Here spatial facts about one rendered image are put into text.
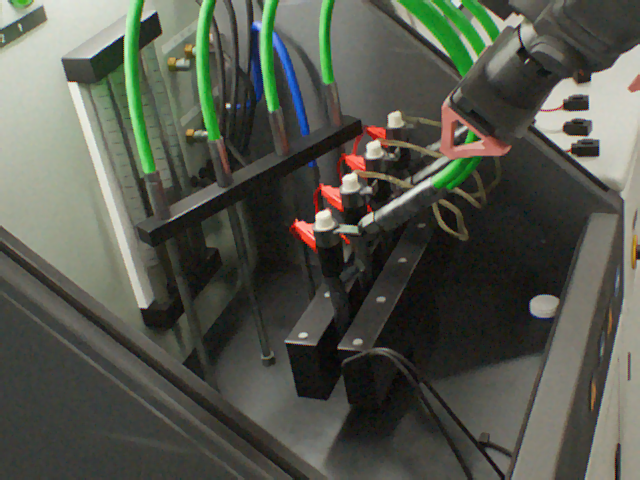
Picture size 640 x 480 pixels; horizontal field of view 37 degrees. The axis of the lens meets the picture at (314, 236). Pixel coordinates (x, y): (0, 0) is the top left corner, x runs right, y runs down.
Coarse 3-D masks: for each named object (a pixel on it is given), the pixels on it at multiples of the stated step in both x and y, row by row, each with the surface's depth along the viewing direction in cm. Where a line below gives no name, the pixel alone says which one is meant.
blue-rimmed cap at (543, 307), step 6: (534, 300) 125; (540, 300) 125; (546, 300) 125; (552, 300) 125; (558, 300) 125; (534, 306) 124; (540, 306) 124; (546, 306) 124; (552, 306) 124; (534, 312) 124; (540, 312) 123; (546, 312) 123; (552, 312) 123; (540, 318) 124; (546, 318) 124; (552, 318) 124
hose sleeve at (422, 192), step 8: (432, 176) 92; (416, 184) 93; (424, 184) 92; (432, 184) 91; (408, 192) 93; (416, 192) 92; (424, 192) 92; (432, 192) 91; (400, 200) 94; (408, 200) 93; (416, 200) 92; (424, 200) 92; (384, 208) 95; (392, 208) 94; (400, 208) 94; (408, 208) 93; (376, 216) 96; (384, 216) 95; (392, 216) 95; (400, 216) 95; (384, 224) 96
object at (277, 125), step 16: (272, 0) 105; (432, 0) 98; (448, 0) 98; (272, 16) 107; (448, 16) 99; (464, 16) 99; (272, 32) 108; (464, 32) 99; (272, 48) 110; (480, 48) 99; (272, 64) 110; (272, 80) 111; (272, 96) 112; (272, 112) 113; (272, 128) 114; (288, 144) 116; (448, 160) 108; (416, 176) 111
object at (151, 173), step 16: (144, 0) 93; (416, 0) 82; (128, 16) 94; (432, 16) 82; (128, 32) 95; (448, 32) 82; (128, 48) 96; (448, 48) 83; (464, 48) 83; (128, 64) 97; (464, 64) 83; (128, 80) 98; (128, 96) 100; (144, 128) 102; (144, 144) 103; (464, 144) 88; (144, 160) 104; (464, 160) 88; (144, 176) 105; (448, 176) 90
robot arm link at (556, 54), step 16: (480, 0) 73; (496, 0) 72; (512, 0) 70; (528, 0) 70; (544, 0) 70; (528, 16) 70; (544, 48) 66; (560, 48) 65; (544, 64) 69; (560, 64) 66; (576, 64) 66
